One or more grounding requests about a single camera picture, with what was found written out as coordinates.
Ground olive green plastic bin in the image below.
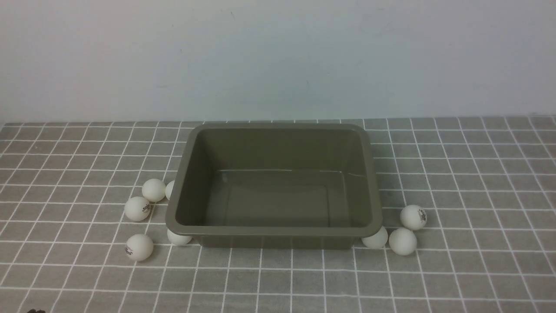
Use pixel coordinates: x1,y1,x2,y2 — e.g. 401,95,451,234
165,123,383,250

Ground white ball with logo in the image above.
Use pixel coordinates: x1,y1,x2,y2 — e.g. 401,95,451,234
124,196,151,222
400,205,428,231

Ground grey checkered tablecloth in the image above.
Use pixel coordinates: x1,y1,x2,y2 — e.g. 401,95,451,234
0,116,556,313

